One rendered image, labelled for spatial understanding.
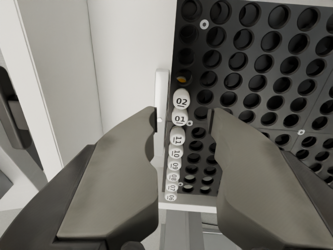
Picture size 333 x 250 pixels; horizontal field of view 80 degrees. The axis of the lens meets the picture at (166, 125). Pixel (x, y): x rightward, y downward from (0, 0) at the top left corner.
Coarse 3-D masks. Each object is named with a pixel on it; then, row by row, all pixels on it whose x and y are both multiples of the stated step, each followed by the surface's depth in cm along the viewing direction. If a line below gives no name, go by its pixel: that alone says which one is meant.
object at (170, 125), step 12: (180, 0) 12; (204, 0) 12; (180, 12) 12; (204, 12) 12; (180, 24) 13; (192, 24) 13; (180, 48) 14; (192, 48) 13; (192, 60) 14; (192, 72) 14; (180, 84) 15; (192, 84) 15; (192, 96) 15; (168, 108) 16; (168, 120) 17; (168, 132) 17; (168, 144) 18; (180, 168) 19; (180, 180) 20
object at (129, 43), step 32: (96, 0) 18; (128, 0) 18; (160, 0) 18; (256, 0) 17; (288, 0) 17; (320, 0) 17; (96, 32) 19; (128, 32) 19; (160, 32) 19; (96, 64) 21; (128, 64) 21; (160, 64) 21; (128, 96) 23; (160, 160) 27; (160, 192) 24
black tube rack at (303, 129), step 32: (192, 0) 15; (224, 0) 12; (192, 32) 16; (224, 32) 13; (256, 32) 13; (288, 32) 13; (320, 32) 13; (224, 64) 14; (256, 64) 17; (288, 64) 17; (320, 64) 14; (224, 96) 18; (256, 96) 18; (288, 96) 15; (320, 96) 15; (192, 128) 17; (256, 128) 17; (288, 128) 16; (320, 128) 16; (192, 160) 19; (320, 160) 18; (192, 192) 21
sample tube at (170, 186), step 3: (168, 180) 19; (168, 183) 19; (171, 183) 19; (174, 183) 19; (177, 183) 19; (168, 186) 19; (171, 186) 19; (174, 186) 19; (177, 186) 19; (168, 189) 19; (171, 189) 19; (174, 189) 19
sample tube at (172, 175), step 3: (168, 168) 19; (168, 171) 18; (171, 171) 18; (174, 171) 18; (177, 171) 18; (168, 174) 18; (171, 174) 18; (174, 174) 18; (177, 174) 18; (168, 177) 18; (171, 177) 18; (174, 177) 18; (177, 177) 18; (171, 180) 19; (174, 180) 19; (177, 180) 19
